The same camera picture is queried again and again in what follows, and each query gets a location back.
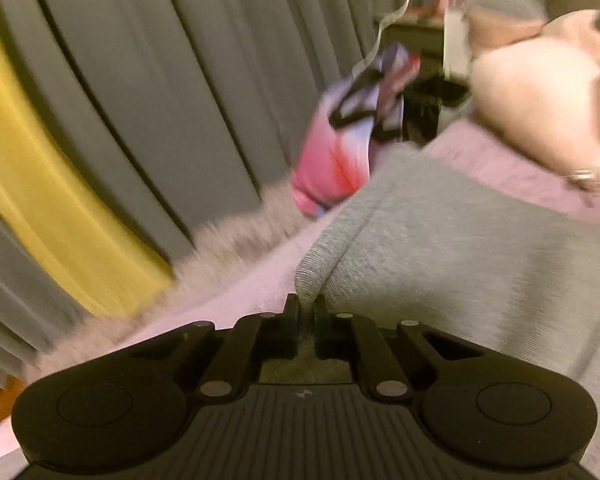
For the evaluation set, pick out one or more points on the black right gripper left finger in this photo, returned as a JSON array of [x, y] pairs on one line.
[[254, 339]]

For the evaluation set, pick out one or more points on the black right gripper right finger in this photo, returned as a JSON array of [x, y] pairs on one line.
[[358, 341]]

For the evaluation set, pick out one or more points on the grey sweatpants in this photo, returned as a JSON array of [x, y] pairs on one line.
[[423, 242]]

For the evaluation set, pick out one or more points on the lilac plush bed blanket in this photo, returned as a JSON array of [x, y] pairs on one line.
[[472, 412]]

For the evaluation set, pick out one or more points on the pink and purple bag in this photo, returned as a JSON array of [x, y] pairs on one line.
[[356, 120]]

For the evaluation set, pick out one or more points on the dark bedside table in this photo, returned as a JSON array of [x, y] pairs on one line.
[[436, 98]]

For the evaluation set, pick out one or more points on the grey pleated curtain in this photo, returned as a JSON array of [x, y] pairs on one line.
[[185, 118]]

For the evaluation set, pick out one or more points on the yellow curtain panel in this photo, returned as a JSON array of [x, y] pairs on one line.
[[64, 226]]

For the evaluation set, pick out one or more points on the cream plush toy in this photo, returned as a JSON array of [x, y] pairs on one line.
[[536, 81]]

